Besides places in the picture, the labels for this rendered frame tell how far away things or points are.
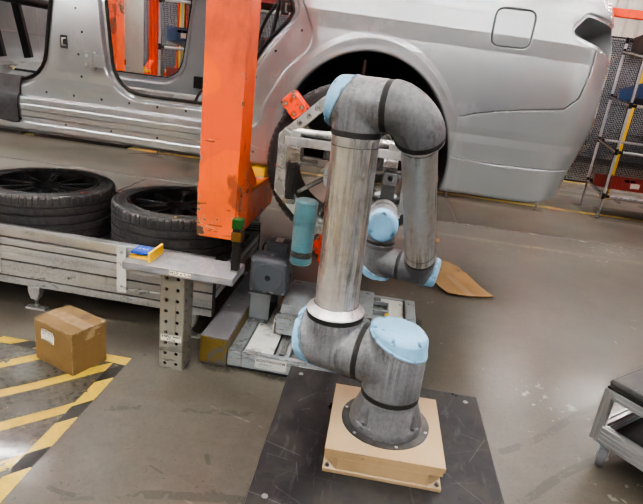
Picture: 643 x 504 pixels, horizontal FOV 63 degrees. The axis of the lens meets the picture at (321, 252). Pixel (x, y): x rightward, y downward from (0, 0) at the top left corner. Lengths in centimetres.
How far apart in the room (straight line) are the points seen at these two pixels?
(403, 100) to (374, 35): 136
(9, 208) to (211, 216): 105
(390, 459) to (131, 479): 82
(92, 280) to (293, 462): 149
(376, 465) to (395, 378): 21
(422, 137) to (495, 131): 139
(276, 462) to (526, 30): 197
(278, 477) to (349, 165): 75
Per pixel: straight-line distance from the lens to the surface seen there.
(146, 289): 249
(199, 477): 180
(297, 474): 138
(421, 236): 142
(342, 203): 122
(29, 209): 281
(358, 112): 118
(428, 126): 117
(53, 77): 302
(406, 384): 134
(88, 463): 189
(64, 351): 227
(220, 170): 212
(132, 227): 256
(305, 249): 205
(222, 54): 208
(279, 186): 213
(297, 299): 240
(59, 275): 267
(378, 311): 255
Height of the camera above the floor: 122
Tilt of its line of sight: 19 degrees down
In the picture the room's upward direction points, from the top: 7 degrees clockwise
